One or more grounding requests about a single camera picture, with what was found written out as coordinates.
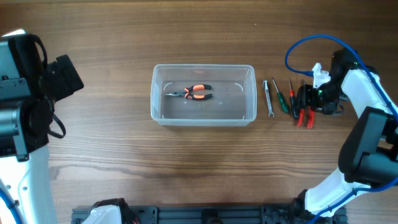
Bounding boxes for left blue cable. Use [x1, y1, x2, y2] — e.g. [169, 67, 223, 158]
[0, 186, 24, 224]

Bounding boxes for right blue cable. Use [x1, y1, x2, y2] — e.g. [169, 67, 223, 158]
[284, 34, 398, 224]

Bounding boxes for silver wrench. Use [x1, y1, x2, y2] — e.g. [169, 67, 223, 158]
[262, 80, 275, 118]

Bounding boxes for blue cable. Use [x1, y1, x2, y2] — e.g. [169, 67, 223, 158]
[0, 186, 24, 224]
[284, 34, 398, 224]

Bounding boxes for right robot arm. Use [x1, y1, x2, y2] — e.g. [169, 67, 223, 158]
[287, 48, 397, 223]

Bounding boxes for green handled screwdriver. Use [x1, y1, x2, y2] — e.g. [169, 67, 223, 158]
[272, 78, 290, 114]

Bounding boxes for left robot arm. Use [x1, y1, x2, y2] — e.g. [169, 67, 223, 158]
[1, 29, 84, 223]

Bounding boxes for red handled snips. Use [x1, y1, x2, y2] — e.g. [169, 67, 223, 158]
[295, 79, 316, 129]

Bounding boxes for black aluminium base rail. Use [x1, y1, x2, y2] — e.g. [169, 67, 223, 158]
[71, 198, 348, 224]

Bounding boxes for orange black needle-nose pliers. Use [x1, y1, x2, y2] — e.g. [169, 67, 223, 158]
[165, 84, 213, 101]

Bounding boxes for clear plastic container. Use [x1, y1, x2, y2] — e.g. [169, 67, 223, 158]
[150, 64, 257, 126]

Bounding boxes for red black screwdriver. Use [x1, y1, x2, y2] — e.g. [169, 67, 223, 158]
[289, 80, 299, 120]

